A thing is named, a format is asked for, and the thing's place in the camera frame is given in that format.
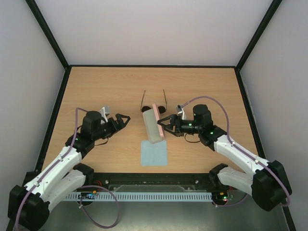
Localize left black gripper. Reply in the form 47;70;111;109
93;114;131;141

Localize black aluminium frame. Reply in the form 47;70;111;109
4;0;297;231

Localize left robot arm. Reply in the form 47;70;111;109
8;107;130;231

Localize light blue slotted cable duct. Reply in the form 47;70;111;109
63;192;212;202

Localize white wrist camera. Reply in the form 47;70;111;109
99;106;110;123
177;105;187;120

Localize black round sunglasses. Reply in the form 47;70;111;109
140;90;167;114

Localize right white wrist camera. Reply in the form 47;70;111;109
177;105;187;120

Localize purple cable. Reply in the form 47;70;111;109
14;107;120;228
180;96;292;208

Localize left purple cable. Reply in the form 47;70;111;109
14;107;120;228

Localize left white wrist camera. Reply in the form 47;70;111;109
99;106;110;123

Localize left controller circuit board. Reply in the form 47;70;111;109
77;191;100;200

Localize light blue cleaning cloth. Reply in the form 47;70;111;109
141;140;168;166

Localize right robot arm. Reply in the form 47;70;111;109
157;104;292;211

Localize controller circuit board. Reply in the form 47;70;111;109
77;191;100;200
212;190;234;204

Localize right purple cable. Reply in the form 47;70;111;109
180;96;292;208

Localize pink glasses case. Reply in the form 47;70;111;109
141;103;166;144

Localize right controller circuit board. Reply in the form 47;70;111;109
212;190;234;204

